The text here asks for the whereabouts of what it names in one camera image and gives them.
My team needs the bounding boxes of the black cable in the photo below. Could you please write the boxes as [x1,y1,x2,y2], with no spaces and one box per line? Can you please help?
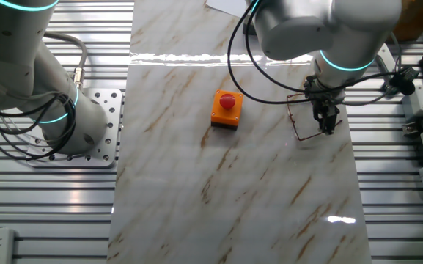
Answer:
[243,0,399,95]
[227,0,313,106]

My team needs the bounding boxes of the black cable knob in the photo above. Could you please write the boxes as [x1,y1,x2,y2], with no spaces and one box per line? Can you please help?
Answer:
[390,65,419,96]

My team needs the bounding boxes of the red-framed glasses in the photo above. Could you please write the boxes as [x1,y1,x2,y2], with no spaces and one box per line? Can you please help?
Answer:
[286,92,343,142]

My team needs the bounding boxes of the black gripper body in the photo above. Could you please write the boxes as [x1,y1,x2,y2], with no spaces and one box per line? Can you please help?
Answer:
[303,76,347,122]

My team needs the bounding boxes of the light grey box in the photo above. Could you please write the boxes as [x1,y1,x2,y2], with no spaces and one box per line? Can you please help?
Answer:
[400,84,423,119]

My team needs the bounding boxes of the orange box red mushroom button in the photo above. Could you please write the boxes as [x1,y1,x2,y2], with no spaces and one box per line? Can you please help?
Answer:
[210,89,244,131]

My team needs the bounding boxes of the robot base cable bundle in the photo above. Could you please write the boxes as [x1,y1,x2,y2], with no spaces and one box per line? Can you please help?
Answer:
[0,91,78,162]

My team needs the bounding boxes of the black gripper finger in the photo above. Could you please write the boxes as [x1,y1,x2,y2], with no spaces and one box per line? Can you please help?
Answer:
[314,116,328,133]
[325,114,341,136]

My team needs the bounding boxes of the marble pattern table mat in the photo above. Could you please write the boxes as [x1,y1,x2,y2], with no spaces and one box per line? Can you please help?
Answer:
[106,0,373,264]

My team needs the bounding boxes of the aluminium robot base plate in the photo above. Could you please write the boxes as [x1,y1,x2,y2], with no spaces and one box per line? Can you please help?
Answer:
[26,87,124,169]

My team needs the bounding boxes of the grey cable metal connector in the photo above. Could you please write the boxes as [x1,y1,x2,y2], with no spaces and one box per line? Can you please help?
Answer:
[42,32,89,91]

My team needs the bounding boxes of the brown cardboard box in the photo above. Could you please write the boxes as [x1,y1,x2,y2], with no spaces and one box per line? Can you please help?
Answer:
[392,0,423,42]

